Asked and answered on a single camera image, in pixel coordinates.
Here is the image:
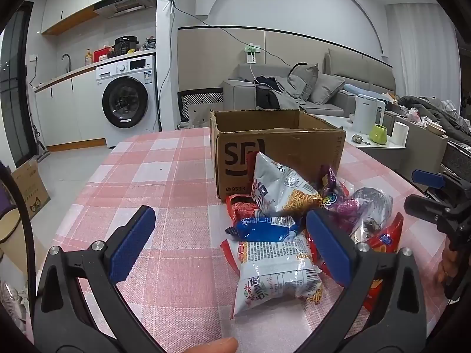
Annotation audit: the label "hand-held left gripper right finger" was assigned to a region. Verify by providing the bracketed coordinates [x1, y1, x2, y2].
[305, 209, 437, 353]

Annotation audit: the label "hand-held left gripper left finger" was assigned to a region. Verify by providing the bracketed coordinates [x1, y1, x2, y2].
[31, 206, 165, 353]

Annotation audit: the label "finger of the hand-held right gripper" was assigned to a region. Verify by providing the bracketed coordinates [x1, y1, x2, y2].
[404, 194, 457, 230]
[411, 169, 462, 196]

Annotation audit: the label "silver clear snack bag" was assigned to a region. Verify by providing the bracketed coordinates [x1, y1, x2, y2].
[348, 187, 394, 243]

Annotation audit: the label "purple snack bag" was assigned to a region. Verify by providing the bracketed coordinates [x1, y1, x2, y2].
[316, 165, 363, 229]

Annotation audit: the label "large red chip bag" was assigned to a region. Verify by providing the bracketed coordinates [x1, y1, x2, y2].
[304, 211, 404, 313]

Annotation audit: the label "white fries snack bag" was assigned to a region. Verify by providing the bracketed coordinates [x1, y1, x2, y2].
[250, 151, 324, 217]
[221, 233, 324, 320]

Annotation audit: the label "blue snack packet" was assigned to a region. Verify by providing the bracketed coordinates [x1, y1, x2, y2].
[225, 215, 306, 243]

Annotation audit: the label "brown cardboard box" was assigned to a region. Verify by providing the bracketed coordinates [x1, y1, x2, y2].
[209, 108, 347, 202]

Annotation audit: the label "person's right hand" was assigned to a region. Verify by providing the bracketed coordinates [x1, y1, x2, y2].
[436, 241, 460, 287]

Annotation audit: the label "person's left hand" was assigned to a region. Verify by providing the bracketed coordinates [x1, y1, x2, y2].
[180, 336, 239, 353]

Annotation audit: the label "white paper roll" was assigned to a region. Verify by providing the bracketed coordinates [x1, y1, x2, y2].
[391, 121, 410, 146]

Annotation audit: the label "green cup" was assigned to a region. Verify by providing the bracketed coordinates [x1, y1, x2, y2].
[369, 123, 388, 146]

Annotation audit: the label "pink plaid tablecloth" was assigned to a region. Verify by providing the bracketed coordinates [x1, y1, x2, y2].
[22, 127, 453, 353]

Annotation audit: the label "grey blanket pile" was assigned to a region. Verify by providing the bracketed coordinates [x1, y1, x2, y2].
[397, 95, 471, 136]

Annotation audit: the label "white electric kettle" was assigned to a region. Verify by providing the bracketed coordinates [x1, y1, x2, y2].
[353, 95, 386, 135]

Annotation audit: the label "red and black snack packet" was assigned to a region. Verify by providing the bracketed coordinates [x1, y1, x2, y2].
[224, 193, 266, 225]

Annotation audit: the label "white marble coffee table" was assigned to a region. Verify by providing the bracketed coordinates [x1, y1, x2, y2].
[324, 115, 409, 162]

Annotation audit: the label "white washing machine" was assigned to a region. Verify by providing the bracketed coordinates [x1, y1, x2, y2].
[96, 54, 160, 148]

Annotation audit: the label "pale blue pillow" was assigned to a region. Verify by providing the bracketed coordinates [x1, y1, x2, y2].
[344, 84, 383, 98]

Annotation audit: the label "printed cardboard carton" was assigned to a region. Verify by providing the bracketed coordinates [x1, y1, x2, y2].
[10, 159, 51, 221]

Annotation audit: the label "beige bin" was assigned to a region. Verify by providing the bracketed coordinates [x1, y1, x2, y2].
[0, 208, 23, 251]

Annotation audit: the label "white sheer curtain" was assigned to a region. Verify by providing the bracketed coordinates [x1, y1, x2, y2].
[386, 2, 460, 100]

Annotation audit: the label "floor mop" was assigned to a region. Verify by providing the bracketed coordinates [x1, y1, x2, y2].
[31, 123, 52, 162]

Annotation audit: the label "grey sofa cushion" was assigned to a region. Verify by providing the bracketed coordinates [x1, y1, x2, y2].
[309, 74, 346, 105]
[287, 62, 319, 100]

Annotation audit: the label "white kitchen counter cabinet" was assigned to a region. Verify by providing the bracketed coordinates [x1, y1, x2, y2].
[35, 64, 107, 151]

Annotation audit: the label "patterned pet fence panel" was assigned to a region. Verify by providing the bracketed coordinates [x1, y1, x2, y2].
[177, 87, 224, 122]

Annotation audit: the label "dark clothes pile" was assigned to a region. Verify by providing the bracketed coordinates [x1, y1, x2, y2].
[254, 75, 306, 110]

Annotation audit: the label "grey sofa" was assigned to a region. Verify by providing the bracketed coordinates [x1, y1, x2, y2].
[222, 49, 398, 118]

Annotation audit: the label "dark glass door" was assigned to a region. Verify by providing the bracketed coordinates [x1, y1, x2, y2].
[0, 2, 35, 170]

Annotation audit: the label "black pressure cooker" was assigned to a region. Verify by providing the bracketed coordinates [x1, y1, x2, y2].
[111, 36, 140, 56]

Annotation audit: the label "steel range hood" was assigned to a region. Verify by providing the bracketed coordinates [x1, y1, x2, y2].
[93, 0, 159, 19]

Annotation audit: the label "black curved cable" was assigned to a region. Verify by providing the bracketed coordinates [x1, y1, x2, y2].
[0, 162, 37, 302]

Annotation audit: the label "green wall power strip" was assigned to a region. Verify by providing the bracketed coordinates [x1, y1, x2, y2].
[243, 44, 262, 63]

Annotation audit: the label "white wall cabinets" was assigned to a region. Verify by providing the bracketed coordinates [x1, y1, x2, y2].
[40, 0, 127, 35]

